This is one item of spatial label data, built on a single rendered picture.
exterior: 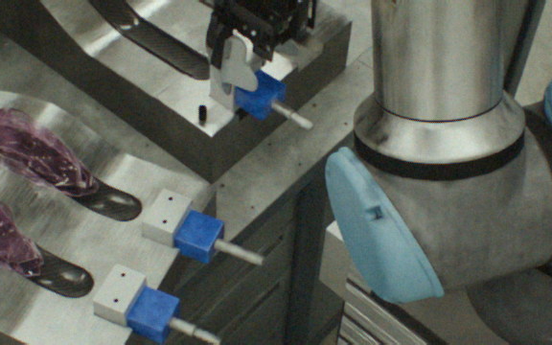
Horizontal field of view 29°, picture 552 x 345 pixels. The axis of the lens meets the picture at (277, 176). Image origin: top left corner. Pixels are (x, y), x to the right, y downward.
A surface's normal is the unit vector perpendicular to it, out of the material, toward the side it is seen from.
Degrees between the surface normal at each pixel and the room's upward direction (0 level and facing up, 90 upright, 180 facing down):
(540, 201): 39
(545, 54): 0
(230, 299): 90
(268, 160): 0
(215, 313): 90
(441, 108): 70
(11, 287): 24
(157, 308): 0
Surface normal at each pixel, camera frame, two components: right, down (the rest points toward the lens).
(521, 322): -0.54, 0.40
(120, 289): 0.05, -0.61
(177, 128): -0.65, 0.58
